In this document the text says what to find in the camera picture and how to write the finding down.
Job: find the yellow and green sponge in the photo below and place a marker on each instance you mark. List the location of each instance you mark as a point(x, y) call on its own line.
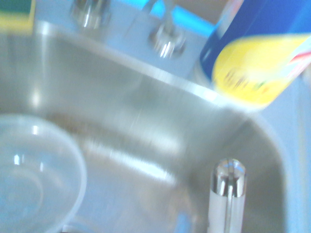
point(14, 14)

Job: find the Lysol wipes canister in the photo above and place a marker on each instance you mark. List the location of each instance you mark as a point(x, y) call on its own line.
point(252, 70)

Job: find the stainless steel double sink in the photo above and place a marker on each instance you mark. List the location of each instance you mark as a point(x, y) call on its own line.
point(121, 109)

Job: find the clear plastic bowl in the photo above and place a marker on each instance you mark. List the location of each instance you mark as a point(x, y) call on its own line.
point(36, 174)

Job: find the blue painter tape strip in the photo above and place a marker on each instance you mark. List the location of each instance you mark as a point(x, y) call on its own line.
point(189, 17)

